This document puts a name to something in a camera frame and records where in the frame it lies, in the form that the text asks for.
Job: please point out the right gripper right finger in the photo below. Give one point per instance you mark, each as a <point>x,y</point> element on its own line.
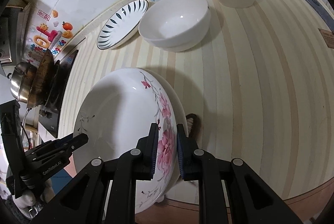
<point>186,157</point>

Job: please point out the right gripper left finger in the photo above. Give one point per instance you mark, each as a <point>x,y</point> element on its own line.
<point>146,162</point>

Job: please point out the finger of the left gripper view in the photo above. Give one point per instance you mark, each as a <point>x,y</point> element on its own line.
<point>55,154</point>

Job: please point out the white plate pink blossoms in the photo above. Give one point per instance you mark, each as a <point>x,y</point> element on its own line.
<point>117,112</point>

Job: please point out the white plate blue leaf rim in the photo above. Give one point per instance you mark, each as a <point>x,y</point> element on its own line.
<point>122,25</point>

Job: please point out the plain white bowl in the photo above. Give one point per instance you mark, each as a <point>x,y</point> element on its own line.
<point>175,25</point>

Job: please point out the black induction cooktop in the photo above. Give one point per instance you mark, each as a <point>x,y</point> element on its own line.
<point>49,113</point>

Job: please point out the steel stacked steamer pot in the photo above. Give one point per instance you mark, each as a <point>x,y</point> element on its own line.
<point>21,80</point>

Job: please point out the striped cat table cloth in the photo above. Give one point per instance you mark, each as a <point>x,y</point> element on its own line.
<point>261,81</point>

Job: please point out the small brown card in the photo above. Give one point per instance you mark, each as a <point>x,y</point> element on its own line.
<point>328,37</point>

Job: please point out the dark blue smartphone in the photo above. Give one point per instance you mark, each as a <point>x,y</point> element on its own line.
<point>323,13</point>

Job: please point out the colourful wall stickers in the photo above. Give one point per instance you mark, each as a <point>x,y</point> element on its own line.
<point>45,31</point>

